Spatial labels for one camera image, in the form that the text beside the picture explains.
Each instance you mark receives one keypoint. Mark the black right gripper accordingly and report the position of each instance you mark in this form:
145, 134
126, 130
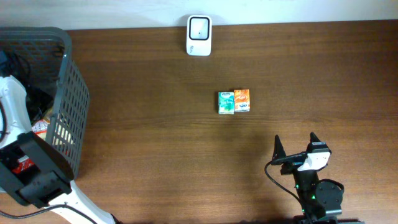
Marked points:
291, 162

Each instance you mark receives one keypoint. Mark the orange tissue pack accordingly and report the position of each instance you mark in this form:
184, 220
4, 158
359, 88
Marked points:
242, 101

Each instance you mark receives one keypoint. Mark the green tissue pack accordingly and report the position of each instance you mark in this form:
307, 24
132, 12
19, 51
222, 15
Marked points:
226, 103

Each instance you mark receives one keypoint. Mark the beige snack bag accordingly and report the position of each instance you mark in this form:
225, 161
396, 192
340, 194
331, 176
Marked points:
41, 126

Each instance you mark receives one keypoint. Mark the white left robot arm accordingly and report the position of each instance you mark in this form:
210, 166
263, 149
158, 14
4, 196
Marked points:
32, 172

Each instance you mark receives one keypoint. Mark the white barcode scanner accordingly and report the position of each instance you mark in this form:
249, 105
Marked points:
199, 35

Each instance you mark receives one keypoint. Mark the grey plastic mesh basket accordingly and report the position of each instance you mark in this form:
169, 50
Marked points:
46, 55

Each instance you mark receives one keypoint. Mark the red snack package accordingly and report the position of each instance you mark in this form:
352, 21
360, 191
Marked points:
23, 164

